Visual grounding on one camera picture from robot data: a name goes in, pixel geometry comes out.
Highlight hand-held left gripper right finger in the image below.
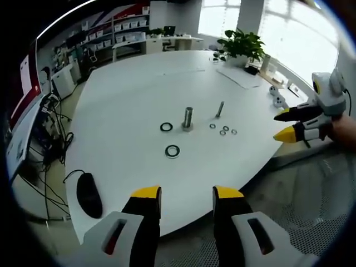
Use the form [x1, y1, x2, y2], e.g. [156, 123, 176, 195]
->
[212, 185, 306, 267]

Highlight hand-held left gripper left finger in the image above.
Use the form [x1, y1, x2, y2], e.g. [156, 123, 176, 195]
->
[83, 184, 162, 267]

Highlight large threaded stud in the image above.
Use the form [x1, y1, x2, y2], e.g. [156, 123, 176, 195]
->
[181, 106, 195, 131]

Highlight black computer mouse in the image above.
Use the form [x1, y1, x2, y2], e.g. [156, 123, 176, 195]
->
[76, 172, 103, 219]

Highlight white paper sheet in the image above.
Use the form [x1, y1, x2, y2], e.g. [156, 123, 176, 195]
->
[216, 66, 262, 90]

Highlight green potted plant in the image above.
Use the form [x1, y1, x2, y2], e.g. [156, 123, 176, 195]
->
[217, 28, 266, 68]

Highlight white side desk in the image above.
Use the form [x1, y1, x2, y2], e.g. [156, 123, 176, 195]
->
[5, 94, 47, 181]

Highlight white low cabinet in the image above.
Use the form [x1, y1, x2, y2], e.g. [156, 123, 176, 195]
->
[51, 66, 77, 100]

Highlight white counter desk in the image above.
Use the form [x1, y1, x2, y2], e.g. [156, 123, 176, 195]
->
[112, 34, 205, 61]

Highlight small green plant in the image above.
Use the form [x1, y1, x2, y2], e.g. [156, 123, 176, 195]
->
[146, 27, 165, 38]

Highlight computer monitor red screen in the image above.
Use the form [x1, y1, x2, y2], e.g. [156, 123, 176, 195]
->
[10, 41, 45, 120]

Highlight shelf with white bins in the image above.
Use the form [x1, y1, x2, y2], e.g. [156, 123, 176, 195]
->
[66, 11, 151, 63]

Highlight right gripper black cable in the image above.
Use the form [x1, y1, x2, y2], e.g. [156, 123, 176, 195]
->
[344, 88, 353, 112]

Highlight black mouse cable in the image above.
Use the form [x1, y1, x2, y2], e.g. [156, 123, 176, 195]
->
[63, 169, 87, 184]

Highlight bundle of black cables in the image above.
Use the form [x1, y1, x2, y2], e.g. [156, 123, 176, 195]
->
[26, 93, 75, 223]

